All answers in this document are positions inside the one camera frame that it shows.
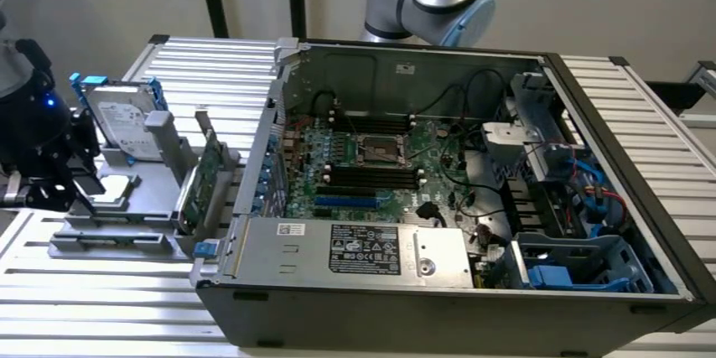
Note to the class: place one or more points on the black RAM slot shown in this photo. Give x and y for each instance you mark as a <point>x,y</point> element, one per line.
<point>372,125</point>
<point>372,121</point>
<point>372,185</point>
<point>372,169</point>
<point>372,130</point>
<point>372,174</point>
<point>372,116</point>
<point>372,180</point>

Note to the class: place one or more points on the black box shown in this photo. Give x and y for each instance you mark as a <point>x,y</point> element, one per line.
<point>670,94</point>

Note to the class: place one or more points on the green graphics card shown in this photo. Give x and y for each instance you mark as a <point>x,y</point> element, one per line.
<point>202,182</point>

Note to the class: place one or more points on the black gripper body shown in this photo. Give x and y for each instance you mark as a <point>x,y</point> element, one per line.
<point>38,123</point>

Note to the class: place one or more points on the black open PC case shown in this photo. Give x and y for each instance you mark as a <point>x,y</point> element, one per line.
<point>446,316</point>

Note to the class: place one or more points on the silver CPU chip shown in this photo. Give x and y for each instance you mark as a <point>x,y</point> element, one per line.
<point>114,190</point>

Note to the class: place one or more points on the grey metal disk bay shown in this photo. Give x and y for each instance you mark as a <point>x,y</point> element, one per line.
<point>540,123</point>

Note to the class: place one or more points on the grey parts rack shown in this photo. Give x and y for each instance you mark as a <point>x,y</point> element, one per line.
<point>150,190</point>

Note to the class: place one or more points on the green motherboard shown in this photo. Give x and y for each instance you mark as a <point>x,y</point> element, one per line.
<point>357,173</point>

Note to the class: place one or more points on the CPU socket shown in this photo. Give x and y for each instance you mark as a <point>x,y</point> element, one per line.
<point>380,148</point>

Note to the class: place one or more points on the blue-grey plastic disk bay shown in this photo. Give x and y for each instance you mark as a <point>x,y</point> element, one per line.
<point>581,261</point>

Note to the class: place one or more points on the blue case latch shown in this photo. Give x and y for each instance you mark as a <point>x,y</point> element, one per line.
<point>204,248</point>

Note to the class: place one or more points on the grey power supply unit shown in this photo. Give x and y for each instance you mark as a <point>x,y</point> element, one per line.
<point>357,253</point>

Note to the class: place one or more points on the hard disk in blue caddy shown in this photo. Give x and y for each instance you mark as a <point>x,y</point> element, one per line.
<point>125,119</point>

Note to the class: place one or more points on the blue expansion slot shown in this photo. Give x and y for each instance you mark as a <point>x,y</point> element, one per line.
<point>345,203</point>

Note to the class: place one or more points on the grey fan shroud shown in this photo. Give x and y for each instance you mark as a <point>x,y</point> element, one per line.
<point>505,136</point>

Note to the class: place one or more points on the aluminium frame profile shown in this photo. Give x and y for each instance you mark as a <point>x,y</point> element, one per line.
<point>701,81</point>

